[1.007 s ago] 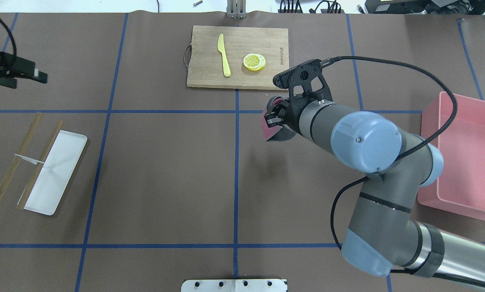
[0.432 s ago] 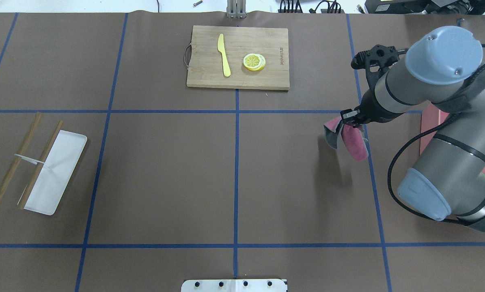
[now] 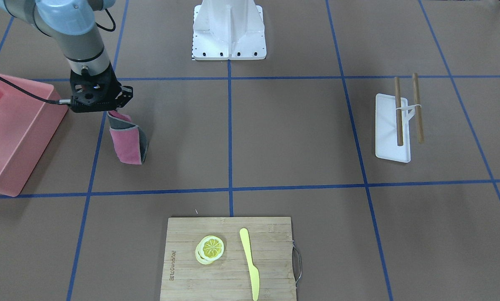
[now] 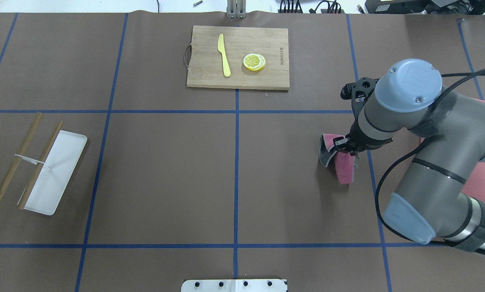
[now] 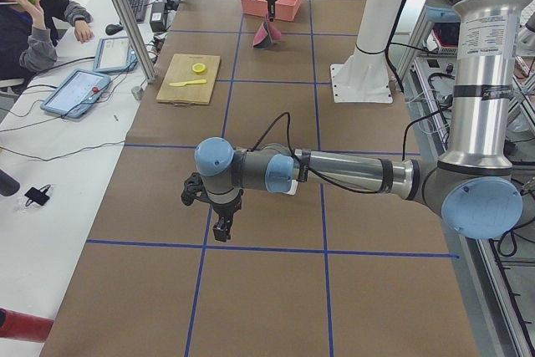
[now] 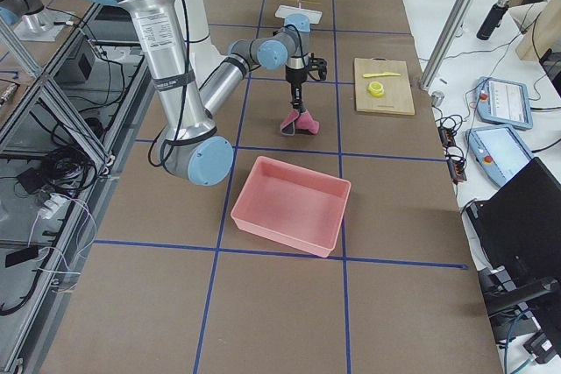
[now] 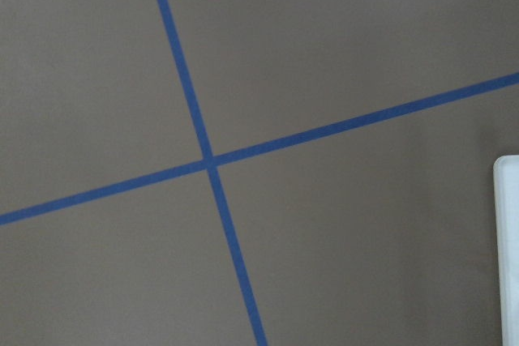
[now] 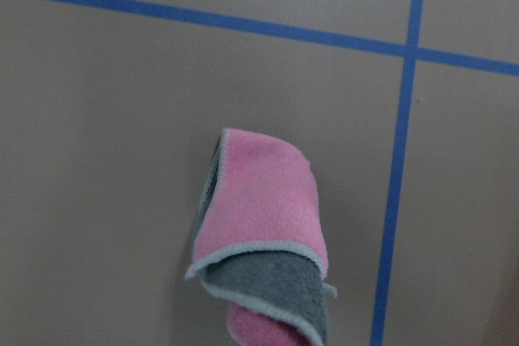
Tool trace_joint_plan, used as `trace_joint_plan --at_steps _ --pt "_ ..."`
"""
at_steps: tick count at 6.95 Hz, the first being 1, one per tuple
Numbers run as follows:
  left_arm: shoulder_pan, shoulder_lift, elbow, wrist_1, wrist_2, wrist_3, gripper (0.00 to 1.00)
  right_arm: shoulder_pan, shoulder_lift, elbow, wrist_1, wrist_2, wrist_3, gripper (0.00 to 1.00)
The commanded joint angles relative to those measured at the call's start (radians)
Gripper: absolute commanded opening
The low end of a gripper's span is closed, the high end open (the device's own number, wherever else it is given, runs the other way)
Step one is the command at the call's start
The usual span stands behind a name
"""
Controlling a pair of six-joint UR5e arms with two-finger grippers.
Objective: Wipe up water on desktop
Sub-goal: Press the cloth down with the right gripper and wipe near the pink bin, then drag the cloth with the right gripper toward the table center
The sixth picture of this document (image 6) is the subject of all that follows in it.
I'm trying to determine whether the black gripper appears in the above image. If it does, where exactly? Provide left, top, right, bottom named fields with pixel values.
left=285, top=66, right=309, bottom=114

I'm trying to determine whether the magenta grey wiping cloth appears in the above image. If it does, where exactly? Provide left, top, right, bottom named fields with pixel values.
left=280, top=109, right=320, bottom=136

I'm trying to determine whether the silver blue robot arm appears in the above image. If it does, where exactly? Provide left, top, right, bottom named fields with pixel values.
left=199, top=13, right=311, bottom=116
left=89, top=0, right=233, bottom=187

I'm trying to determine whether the black water bottle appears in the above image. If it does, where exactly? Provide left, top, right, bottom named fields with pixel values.
left=476, top=0, right=510, bottom=40

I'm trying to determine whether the bamboo cutting board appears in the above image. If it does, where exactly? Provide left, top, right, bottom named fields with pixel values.
left=353, top=58, right=415, bottom=116

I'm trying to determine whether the yellow plastic knife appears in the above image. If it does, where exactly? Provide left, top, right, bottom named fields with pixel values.
left=362, top=71, right=401, bottom=79

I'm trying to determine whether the pink plastic bin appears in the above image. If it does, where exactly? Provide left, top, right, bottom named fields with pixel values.
left=231, top=156, right=352, bottom=258

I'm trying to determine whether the black power strip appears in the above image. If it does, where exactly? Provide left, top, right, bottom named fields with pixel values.
left=437, top=127, right=467, bottom=184

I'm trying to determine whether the upper blue teach pendant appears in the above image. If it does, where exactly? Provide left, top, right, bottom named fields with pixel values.
left=475, top=77, right=533, bottom=131

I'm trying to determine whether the blue teach pendant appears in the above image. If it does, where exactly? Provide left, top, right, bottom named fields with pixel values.
left=475, top=77, right=533, bottom=131
left=465, top=123, right=534, bottom=187

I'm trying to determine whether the lower blue teach pendant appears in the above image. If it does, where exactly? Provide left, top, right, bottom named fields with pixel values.
left=465, top=123, right=534, bottom=187

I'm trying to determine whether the black monitor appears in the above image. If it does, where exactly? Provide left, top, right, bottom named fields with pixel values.
left=465, top=157, right=560, bottom=286

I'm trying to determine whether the aluminium frame post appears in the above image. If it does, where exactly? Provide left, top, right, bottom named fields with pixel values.
left=419, top=0, right=473, bottom=91

